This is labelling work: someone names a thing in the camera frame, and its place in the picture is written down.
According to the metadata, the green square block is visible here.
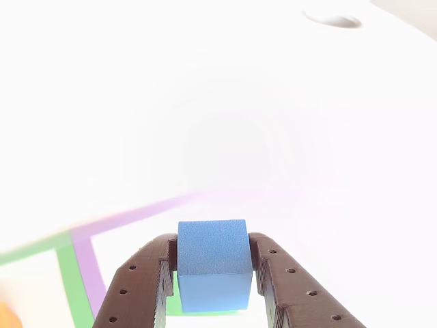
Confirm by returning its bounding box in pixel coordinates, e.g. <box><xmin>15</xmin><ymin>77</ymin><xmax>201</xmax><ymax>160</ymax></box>
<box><xmin>165</xmin><ymin>269</ymin><xmax>242</xmax><ymax>317</ymax></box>

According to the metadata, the small blue cube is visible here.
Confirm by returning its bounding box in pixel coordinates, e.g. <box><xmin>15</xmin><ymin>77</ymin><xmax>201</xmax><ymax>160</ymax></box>
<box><xmin>177</xmin><ymin>219</ymin><xmax>254</xmax><ymax>314</ymax></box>

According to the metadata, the orange square block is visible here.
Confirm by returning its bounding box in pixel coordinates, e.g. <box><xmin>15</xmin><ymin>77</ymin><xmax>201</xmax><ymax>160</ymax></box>
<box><xmin>0</xmin><ymin>300</ymin><xmax>23</xmax><ymax>328</ymax></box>

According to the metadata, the purple tape square outline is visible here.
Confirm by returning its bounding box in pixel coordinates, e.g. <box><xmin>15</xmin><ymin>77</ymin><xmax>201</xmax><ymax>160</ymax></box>
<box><xmin>70</xmin><ymin>189</ymin><xmax>212</xmax><ymax>318</ymax></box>

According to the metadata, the green tape square outline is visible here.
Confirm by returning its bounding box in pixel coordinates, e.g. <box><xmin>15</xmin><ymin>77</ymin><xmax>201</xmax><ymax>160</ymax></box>
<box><xmin>0</xmin><ymin>230</ymin><xmax>96</xmax><ymax>328</ymax></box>

